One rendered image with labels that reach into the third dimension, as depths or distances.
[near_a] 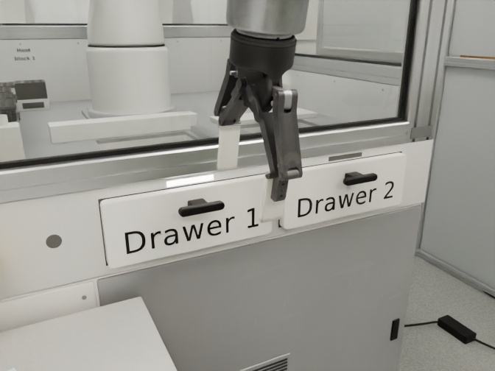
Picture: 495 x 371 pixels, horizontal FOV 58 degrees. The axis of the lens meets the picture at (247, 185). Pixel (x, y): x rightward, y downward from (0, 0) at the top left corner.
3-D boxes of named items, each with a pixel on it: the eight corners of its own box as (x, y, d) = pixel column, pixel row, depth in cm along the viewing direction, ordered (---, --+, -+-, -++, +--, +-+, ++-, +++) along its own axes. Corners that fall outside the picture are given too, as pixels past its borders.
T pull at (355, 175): (378, 180, 84) (378, 174, 84) (346, 186, 81) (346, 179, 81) (364, 175, 87) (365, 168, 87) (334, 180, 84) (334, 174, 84)
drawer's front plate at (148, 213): (272, 232, 81) (273, 176, 77) (108, 269, 69) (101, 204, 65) (267, 229, 83) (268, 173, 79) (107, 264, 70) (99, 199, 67)
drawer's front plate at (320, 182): (401, 204, 94) (407, 154, 91) (283, 230, 82) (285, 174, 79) (395, 201, 96) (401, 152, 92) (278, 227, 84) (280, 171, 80)
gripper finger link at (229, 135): (221, 127, 62) (219, 126, 62) (218, 171, 65) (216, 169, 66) (241, 126, 63) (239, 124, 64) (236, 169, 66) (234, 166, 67)
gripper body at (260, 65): (312, 39, 49) (299, 118, 53) (275, 22, 55) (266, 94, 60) (251, 40, 45) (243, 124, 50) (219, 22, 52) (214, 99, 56)
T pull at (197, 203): (225, 210, 71) (225, 202, 70) (180, 218, 68) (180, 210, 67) (216, 202, 74) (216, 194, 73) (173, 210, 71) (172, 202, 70)
